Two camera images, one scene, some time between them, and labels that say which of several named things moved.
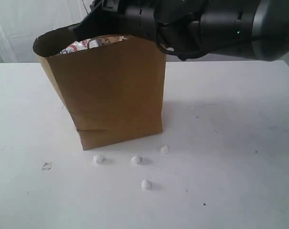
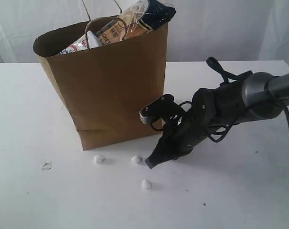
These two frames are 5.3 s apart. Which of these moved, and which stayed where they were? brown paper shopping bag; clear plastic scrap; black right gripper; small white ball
Moved: black right gripper
Stayed: small white ball; brown paper shopping bag; clear plastic scrap
